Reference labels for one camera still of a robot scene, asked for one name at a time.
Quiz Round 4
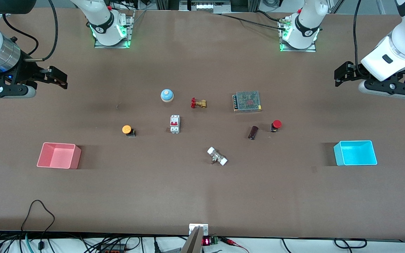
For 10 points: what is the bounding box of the pink plastic bin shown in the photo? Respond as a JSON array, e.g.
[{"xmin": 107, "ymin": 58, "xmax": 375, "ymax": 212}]
[{"xmin": 37, "ymin": 142, "xmax": 82, "ymax": 170}]

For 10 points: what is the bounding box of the cyan plastic bin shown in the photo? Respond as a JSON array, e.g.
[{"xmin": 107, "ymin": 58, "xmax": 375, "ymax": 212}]
[{"xmin": 334, "ymin": 140, "xmax": 378, "ymax": 166}]

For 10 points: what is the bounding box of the metal mesh power supply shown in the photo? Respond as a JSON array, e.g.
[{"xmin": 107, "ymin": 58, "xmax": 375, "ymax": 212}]
[{"xmin": 233, "ymin": 91, "xmax": 262, "ymax": 113}]

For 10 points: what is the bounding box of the white red circuit breaker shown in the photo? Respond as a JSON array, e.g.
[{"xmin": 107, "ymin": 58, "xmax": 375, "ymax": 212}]
[{"xmin": 169, "ymin": 115, "xmax": 181, "ymax": 134}]

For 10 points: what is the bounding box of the metal fitting with white ends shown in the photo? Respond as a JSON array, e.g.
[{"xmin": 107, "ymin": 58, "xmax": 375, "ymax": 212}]
[{"xmin": 207, "ymin": 147, "xmax": 228, "ymax": 166}]

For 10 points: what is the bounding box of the black box with red switches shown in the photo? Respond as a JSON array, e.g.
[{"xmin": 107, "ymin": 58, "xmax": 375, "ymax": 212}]
[{"xmin": 99, "ymin": 244, "xmax": 127, "ymax": 253}]

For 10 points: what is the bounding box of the red clip lead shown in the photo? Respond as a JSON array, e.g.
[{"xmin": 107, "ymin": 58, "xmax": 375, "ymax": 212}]
[{"xmin": 220, "ymin": 237, "xmax": 249, "ymax": 253}]

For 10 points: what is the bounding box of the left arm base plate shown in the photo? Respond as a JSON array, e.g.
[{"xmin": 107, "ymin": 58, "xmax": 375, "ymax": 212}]
[{"xmin": 280, "ymin": 17, "xmax": 317, "ymax": 53}]

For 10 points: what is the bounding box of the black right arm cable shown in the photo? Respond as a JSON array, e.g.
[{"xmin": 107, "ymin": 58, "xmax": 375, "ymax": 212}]
[{"xmin": 2, "ymin": 0, "xmax": 59, "ymax": 63}]

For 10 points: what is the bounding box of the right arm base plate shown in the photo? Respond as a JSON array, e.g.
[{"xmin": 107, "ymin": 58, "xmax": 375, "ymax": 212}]
[{"xmin": 94, "ymin": 10, "xmax": 135, "ymax": 49}]

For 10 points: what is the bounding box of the black table cable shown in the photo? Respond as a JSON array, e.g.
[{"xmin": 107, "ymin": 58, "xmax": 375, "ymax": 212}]
[{"xmin": 217, "ymin": 11, "xmax": 287, "ymax": 32}]

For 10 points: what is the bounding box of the white device in aluminium frame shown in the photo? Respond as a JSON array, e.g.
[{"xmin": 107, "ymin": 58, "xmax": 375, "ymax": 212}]
[{"xmin": 180, "ymin": 0, "xmax": 232, "ymax": 12}]

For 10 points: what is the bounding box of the thin black looped cable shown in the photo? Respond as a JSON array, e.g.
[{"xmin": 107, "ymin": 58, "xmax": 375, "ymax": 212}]
[{"xmin": 21, "ymin": 200, "xmax": 56, "ymax": 253}]

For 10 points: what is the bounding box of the black coiled cable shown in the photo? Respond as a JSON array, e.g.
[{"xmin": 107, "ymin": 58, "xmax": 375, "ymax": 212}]
[{"xmin": 334, "ymin": 238, "xmax": 367, "ymax": 249}]

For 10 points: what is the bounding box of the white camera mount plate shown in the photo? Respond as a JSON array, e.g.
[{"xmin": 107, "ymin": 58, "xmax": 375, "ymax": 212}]
[{"xmin": 189, "ymin": 223, "xmax": 209, "ymax": 236}]

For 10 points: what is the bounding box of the grey camera pole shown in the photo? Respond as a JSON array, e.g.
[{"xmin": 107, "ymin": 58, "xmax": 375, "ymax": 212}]
[{"xmin": 181, "ymin": 226, "xmax": 203, "ymax": 253}]

